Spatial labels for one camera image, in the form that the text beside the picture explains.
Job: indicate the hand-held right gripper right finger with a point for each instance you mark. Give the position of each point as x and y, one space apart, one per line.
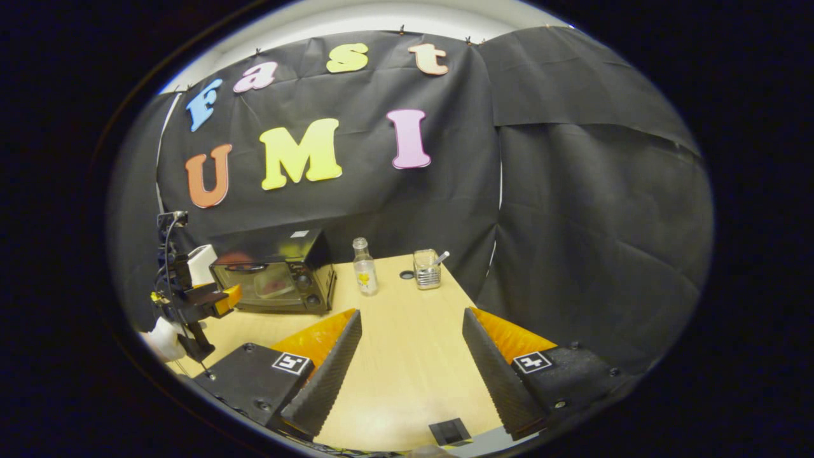
496 375

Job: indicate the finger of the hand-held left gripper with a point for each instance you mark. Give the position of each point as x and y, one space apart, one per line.
206 294
229 300

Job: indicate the white toaster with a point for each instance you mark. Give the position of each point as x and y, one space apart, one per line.
202 264

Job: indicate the black backdrop cloth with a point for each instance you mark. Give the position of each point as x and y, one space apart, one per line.
572 222

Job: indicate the black electric oven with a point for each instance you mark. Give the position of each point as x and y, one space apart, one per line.
311 251

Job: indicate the clear glass jar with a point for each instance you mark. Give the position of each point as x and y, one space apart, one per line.
426 273

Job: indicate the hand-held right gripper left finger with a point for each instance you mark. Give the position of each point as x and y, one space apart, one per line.
331 375

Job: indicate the clear bottle with yellow label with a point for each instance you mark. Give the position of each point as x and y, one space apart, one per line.
365 273

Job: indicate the small black box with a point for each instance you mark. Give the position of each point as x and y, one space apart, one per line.
450 432

